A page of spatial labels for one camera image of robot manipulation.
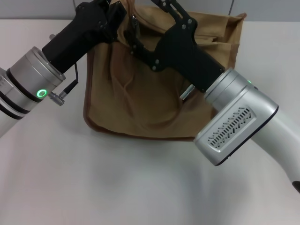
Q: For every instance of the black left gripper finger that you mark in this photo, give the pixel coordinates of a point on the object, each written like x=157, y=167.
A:
x=104, y=3
x=117, y=21

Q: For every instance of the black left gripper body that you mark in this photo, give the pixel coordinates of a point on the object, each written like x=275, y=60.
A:
x=75, y=39

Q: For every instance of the silver metal zipper pull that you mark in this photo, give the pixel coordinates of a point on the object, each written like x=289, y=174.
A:
x=136, y=25

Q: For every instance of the khaki canvas food bag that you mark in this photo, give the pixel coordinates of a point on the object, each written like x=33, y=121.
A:
x=159, y=105

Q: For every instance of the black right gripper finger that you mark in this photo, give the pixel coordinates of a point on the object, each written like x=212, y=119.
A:
x=168, y=8
x=140, y=47

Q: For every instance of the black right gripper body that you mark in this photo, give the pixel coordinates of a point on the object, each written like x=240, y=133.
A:
x=187, y=56

